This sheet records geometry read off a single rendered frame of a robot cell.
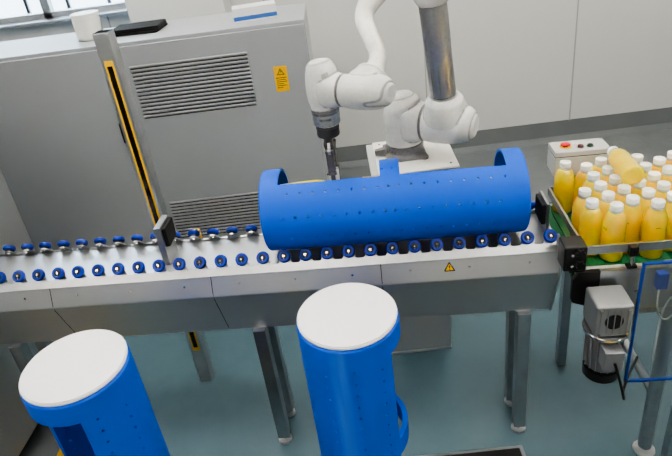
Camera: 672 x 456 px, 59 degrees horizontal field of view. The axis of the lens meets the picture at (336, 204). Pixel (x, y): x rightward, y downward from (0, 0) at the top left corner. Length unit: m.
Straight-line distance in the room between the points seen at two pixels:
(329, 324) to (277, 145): 2.03
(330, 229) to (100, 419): 0.86
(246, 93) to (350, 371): 2.14
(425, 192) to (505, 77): 3.08
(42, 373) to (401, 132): 1.54
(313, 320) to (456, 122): 1.06
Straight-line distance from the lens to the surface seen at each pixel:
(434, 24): 2.20
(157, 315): 2.32
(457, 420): 2.74
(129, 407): 1.76
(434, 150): 2.59
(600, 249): 2.04
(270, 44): 3.33
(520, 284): 2.15
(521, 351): 2.40
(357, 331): 1.59
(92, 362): 1.75
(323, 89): 1.83
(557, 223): 2.29
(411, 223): 1.93
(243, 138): 3.51
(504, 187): 1.94
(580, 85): 5.15
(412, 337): 2.97
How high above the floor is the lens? 2.08
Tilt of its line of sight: 29 degrees down
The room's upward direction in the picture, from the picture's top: 8 degrees counter-clockwise
